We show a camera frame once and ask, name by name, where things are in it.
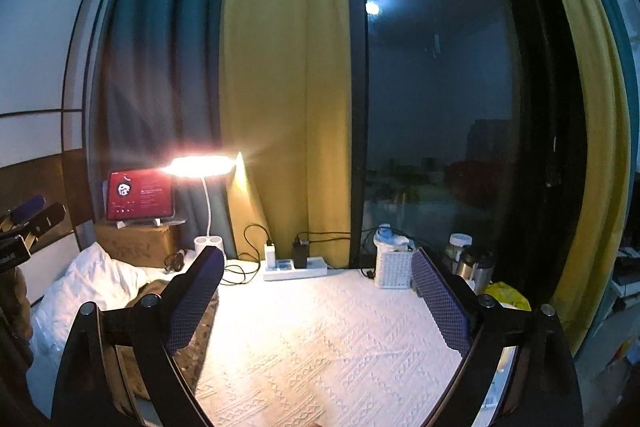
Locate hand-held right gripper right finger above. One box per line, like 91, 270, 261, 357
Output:
411, 247, 585, 427

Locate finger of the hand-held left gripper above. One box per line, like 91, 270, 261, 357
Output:
17, 202, 67, 253
0, 195, 48, 228

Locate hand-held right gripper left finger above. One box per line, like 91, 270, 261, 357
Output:
50, 246, 226, 427

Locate brown t-shirt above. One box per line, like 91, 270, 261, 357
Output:
115, 279, 221, 403

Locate stainless steel tumbler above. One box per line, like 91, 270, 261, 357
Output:
452, 246, 497, 297

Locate white plastic basket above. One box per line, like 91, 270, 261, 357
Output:
375, 243, 416, 289

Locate jar with white lid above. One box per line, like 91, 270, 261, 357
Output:
442, 233, 473, 275

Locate yellow plastic bag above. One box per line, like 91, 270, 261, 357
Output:
485, 281, 532, 312

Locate white bedding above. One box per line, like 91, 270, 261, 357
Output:
27, 242, 151, 375

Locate brown cardboard box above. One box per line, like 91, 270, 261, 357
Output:
94, 222, 183, 269

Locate blue and white packets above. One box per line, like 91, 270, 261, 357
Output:
374, 223, 416, 253

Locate tablet with red screen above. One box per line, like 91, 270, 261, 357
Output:
106, 168, 176, 224

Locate white power strip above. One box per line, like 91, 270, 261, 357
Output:
263, 257, 328, 282

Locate black charger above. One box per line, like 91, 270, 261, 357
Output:
291, 237, 309, 268

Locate white desk lamp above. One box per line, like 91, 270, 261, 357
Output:
160, 152, 237, 263

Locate dark glass window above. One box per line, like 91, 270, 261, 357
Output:
342, 0, 588, 270

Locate yellow curtain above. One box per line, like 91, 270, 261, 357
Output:
220, 0, 353, 268
505, 0, 633, 358

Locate teal curtain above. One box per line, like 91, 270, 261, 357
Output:
87, 0, 238, 258

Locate black looped cable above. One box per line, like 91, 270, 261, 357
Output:
220, 224, 273, 285

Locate black charger cable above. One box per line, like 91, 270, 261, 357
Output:
295, 231, 361, 248

